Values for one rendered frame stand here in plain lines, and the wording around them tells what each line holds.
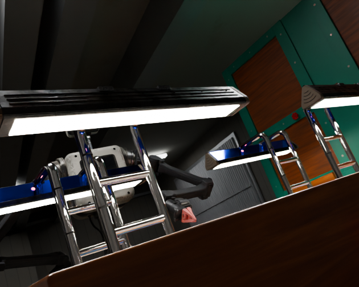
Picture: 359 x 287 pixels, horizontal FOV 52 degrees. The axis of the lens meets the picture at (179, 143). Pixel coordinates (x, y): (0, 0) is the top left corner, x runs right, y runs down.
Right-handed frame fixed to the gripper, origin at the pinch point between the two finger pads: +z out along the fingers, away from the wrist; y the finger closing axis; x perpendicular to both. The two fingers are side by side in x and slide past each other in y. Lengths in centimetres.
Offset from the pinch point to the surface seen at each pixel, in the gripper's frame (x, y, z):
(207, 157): -29.1, 5.1, -0.5
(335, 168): -35, 26, 47
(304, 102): -61, 5, 43
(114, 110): -63, -71, 48
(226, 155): -29.6, 13.6, 2.9
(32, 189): -30, -72, 1
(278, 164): -28.9, 27.0, 21.5
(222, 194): 184, 368, -311
